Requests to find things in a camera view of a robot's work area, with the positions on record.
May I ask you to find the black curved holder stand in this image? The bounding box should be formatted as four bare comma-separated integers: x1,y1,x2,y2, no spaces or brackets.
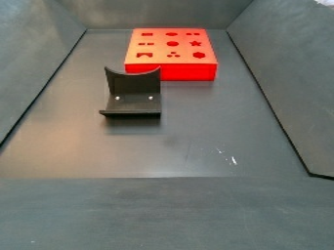
99,67,161,117

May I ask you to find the red shape sorter block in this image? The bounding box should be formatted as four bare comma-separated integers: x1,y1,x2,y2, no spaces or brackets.
124,27,217,81

